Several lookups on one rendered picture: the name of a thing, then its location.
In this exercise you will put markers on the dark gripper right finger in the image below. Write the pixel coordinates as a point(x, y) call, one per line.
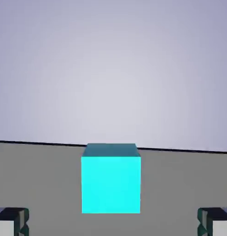
point(214, 219)

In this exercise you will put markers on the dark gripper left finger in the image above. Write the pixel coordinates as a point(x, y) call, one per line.
point(11, 219)

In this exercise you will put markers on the small cyan cube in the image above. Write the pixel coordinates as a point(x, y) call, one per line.
point(110, 184)

